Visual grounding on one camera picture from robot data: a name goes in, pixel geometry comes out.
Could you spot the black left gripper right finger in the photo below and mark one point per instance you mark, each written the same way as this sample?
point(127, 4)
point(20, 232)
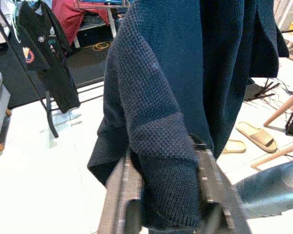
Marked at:
point(217, 185)

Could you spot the red garment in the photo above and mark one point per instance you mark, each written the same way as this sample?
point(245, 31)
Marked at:
point(68, 17)

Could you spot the white plastic hanger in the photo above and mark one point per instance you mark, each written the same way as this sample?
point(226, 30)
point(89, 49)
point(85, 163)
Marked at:
point(15, 29)

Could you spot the black shirt with logos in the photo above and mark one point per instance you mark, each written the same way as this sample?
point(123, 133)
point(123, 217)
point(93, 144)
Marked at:
point(53, 73)

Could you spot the dark navy knit garment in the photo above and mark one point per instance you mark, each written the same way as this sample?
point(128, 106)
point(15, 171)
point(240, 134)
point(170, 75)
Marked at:
point(161, 85)

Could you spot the wooden chair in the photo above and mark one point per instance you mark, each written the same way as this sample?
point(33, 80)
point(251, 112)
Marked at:
point(278, 112)

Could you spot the black metal clothes rack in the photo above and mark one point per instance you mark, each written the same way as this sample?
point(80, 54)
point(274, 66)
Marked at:
point(49, 114)

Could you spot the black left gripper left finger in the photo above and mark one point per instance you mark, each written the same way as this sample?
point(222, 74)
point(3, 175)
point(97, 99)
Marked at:
point(117, 195)

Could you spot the beige slipper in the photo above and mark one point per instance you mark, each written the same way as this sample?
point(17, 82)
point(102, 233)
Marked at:
point(234, 146)
point(258, 137)

